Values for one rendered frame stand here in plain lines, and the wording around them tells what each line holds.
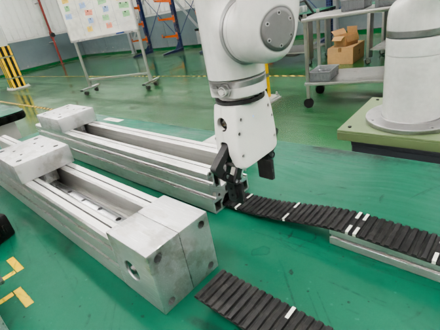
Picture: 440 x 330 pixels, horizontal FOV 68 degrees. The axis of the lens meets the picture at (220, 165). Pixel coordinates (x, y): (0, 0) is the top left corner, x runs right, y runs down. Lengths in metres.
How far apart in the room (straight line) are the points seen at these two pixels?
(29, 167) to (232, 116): 0.44
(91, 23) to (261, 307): 6.26
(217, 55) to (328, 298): 0.33
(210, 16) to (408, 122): 0.52
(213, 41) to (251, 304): 0.32
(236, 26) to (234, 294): 0.30
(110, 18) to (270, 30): 5.88
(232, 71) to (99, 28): 5.99
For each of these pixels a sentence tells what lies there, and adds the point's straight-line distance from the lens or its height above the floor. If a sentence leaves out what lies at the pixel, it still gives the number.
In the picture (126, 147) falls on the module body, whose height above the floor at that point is 0.86.
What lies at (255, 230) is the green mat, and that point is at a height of 0.78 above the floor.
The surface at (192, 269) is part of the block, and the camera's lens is 0.45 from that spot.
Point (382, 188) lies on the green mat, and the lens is 0.63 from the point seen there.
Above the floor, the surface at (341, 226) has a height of 0.82.
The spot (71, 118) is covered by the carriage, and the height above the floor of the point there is 0.90.
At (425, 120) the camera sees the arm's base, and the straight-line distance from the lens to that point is 0.81.
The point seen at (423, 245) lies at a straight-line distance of 0.47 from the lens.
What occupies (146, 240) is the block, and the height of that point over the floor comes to 0.87.
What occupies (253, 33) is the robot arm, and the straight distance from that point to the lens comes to 0.38.
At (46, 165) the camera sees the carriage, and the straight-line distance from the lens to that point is 0.75.
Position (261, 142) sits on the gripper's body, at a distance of 0.51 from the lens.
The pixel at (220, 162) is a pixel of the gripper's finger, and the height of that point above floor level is 0.91.
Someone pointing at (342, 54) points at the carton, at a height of 0.14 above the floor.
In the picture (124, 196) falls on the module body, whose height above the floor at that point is 0.86.
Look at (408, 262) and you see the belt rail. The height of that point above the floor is 0.79.
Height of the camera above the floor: 1.11
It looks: 26 degrees down
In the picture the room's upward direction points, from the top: 11 degrees counter-clockwise
